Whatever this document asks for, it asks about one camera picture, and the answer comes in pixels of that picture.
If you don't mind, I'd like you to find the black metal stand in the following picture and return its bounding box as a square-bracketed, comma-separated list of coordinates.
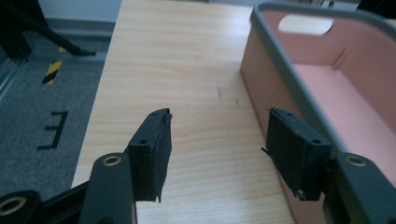
[0, 0, 97, 61]

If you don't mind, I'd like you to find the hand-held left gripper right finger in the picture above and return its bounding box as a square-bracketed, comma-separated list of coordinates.
[261, 107, 333, 202]

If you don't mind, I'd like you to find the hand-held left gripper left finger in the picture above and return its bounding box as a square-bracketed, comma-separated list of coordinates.
[123, 107, 174, 203]

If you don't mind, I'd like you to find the pink basket with grey rim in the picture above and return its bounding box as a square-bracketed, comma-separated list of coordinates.
[239, 1, 396, 224]

